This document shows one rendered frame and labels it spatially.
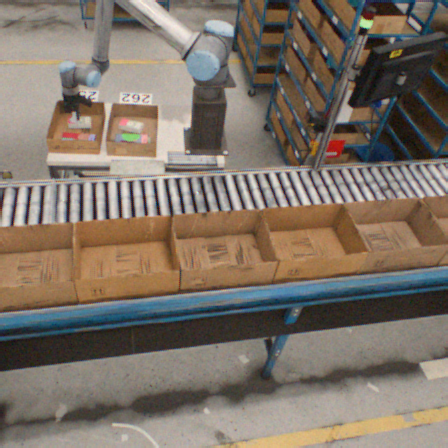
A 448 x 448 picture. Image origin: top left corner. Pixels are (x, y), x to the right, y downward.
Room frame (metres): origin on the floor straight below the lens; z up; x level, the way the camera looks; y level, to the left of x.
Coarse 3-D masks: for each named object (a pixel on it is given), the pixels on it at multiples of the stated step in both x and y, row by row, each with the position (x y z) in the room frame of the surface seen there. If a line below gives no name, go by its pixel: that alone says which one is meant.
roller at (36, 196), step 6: (36, 186) 1.60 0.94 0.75; (36, 192) 1.56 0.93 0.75; (36, 198) 1.52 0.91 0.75; (30, 204) 1.48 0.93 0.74; (36, 204) 1.48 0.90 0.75; (30, 210) 1.43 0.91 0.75; (36, 210) 1.44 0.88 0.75; (30, 216) 1.39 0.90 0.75; (36, 216) 1.40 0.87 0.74; (30, 222) 1.35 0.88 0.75; (36, 222) 1.36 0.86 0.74
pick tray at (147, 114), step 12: (120, 108) 2.30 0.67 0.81; (132, 108) 2.31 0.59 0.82; (144, 108) 2.32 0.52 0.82; (156, 108) 2.33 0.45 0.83; (108, 120) 2.11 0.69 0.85; (120, 120) 2.25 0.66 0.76; (132, 120) 2.27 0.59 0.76; (144, 120) 2.28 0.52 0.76; (156, 120) 2.30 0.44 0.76; (108, 132) 2.04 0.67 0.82; (120, 132) 2.13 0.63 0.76; (132, 132) 2.15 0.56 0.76; (144, 132) 2.16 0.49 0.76; (156, 132) 2.06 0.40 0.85; (108, 144) 1.92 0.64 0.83; (120, 144) 1.93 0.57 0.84; (132, 144) 1.94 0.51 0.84; (144, 144) 1.95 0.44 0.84; (156, 144) 2.00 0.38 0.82; (132, 156) 1.94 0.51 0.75; (144, 156) 1.95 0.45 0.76
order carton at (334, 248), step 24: (264, 216) 1.32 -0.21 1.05; (288, 216) 1.41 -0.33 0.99; (312, 216) 1.44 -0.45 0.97; (336, 216) 1.47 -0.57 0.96; (288, 240) 1.35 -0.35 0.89; (312, 240) 1.37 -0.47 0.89; (336, 240) 1.39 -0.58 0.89; (360, 240) 1.28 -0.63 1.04; (288, 264) 1.10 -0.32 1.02; (312, 264) 1.13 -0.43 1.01; (336, 264) 1.16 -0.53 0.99; (360, 264) 1.20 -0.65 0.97
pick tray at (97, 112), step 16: (64, 112) 2.24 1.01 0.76; (80, 112) 2.26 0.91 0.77; (96, 112) 2.28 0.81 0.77; (48, 128) 1.96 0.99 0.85; (64, 128) 2.10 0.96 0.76; (80, 128) 2.11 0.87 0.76; (96, 128) 2.14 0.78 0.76; (48, 144) 1.87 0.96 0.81; (64, 144) 1.88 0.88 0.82; (80, 144) 1.90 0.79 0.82; (96, 144) 1.91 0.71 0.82
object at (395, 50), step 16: (384, 48) 1.97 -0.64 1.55; (400, 48) 2.00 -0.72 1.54; (416, 48) 2.07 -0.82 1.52; (432, 48) 2.15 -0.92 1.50; (368, 64) 1.94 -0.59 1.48; (384, 64) 1.95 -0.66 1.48; (400, 64) 2.01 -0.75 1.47; (416, 64) 2.08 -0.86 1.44; (368, 80) 1.93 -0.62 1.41; (384, 80) 1.97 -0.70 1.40; (416, 80) 2.13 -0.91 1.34; (352, 96) 1.96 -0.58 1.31; (368, 96) 1.95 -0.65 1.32; (384, 96) 2.02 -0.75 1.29; (400, 96) 2.10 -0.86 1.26
